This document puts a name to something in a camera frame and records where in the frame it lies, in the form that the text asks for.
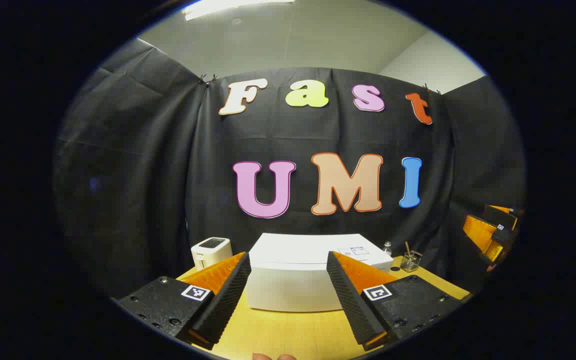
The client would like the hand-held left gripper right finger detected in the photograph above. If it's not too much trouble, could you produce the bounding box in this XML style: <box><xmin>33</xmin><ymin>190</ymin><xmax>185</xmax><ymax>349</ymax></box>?
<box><xmin>326</xmin><ymin>251</ymin><xmax>464</xmax><ymax>352</ymax></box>

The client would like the white microwave oven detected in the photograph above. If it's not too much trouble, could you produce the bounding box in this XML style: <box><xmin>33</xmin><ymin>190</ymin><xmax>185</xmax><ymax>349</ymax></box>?
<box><xmin>244</xmin><ymin>232</ymin><xmax>395</xmax><ymax>313</ymax></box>

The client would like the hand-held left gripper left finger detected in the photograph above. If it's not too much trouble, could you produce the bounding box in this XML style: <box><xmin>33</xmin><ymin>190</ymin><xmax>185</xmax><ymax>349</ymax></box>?
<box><xmin>115</xmin><ymin>251</ymin><xmax>252</xmax><ymax>351</ymax></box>

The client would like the white toaster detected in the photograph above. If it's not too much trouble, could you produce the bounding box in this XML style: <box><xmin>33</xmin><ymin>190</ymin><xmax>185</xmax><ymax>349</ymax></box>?
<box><xmin>190</xmin><ymin>237</ymin><xmax>233</xmax><ymax>272</ymax></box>

